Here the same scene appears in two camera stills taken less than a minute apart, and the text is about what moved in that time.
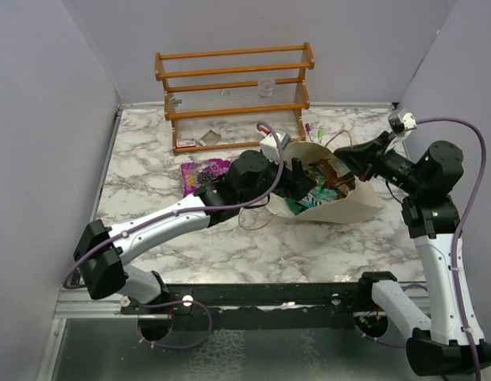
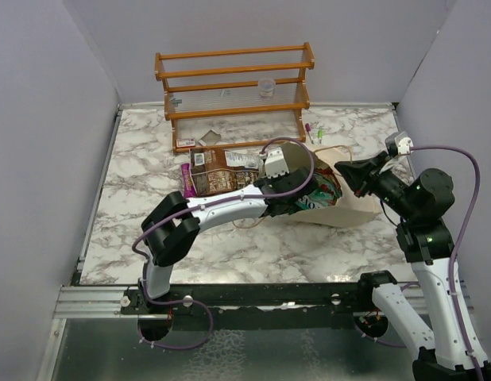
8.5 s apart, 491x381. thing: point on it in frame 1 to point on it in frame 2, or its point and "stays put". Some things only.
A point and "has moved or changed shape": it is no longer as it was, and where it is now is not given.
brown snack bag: (334, 175) to (217, 170)
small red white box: (186, 142) stays put
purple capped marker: (308, 128) stays put
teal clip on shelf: (175, 101) stays put
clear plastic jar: (266, 87) stays put
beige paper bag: (357, 204) has moved or changed shape
